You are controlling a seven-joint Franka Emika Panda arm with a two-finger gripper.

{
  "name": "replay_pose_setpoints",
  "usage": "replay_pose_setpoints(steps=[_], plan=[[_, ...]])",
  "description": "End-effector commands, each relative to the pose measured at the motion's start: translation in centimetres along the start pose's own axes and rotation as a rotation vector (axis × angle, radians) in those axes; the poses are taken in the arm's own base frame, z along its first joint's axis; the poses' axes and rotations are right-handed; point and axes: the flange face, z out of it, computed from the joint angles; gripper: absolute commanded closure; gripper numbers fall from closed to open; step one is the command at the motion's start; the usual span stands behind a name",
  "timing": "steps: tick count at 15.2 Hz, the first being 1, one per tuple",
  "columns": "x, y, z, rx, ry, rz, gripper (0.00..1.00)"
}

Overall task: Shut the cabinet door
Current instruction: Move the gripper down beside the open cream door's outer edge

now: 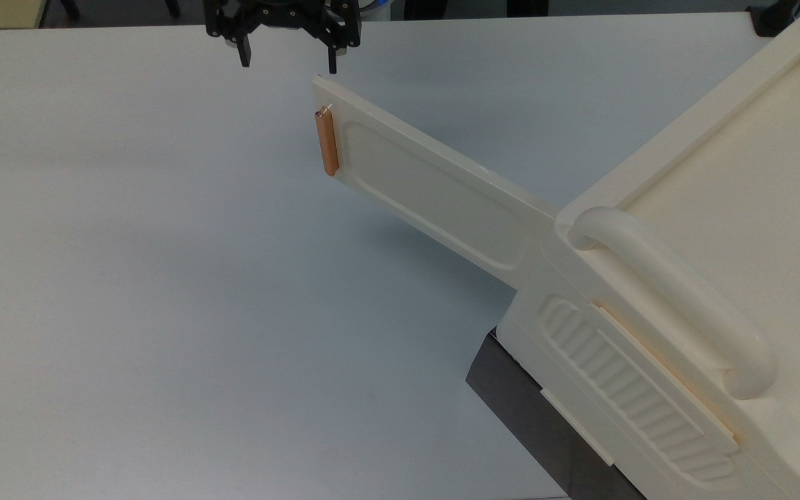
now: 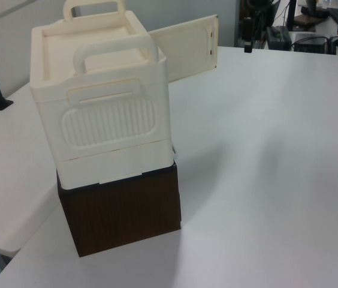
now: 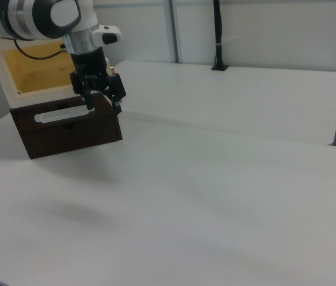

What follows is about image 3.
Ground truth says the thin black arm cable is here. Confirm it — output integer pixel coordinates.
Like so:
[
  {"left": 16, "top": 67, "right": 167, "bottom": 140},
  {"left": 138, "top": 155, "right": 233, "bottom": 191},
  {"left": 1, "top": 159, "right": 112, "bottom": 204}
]
[{"left": 13, "top": 41, "right": 68, "bottom": 61}]

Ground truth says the black clamp pole white tie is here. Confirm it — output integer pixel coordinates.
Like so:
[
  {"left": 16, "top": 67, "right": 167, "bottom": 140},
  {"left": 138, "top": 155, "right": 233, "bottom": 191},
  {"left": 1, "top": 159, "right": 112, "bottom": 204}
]
[{"left": 211, "top": 0, "right": 229, "bottom": 72}]

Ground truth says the grey metal partition post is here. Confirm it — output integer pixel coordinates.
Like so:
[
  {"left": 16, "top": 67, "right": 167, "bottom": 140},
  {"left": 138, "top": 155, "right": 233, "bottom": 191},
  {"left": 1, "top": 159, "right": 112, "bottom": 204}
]
[{"left": 163, "top": 0, "right": 183, "bottom": 64}]

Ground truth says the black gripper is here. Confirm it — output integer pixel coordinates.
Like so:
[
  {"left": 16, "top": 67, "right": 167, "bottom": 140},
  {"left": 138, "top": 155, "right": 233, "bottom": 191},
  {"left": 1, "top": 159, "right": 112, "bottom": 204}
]
[{"left": 69, "top": 47, "right": 127, "bottom": 116}]

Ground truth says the dark brown wooden box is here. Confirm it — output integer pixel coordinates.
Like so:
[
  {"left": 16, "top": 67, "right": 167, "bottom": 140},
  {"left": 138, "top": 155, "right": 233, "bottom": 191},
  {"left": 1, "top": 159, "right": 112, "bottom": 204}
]
[{"left": 9, "top": 91, "right": 123, "bottom": 160}]

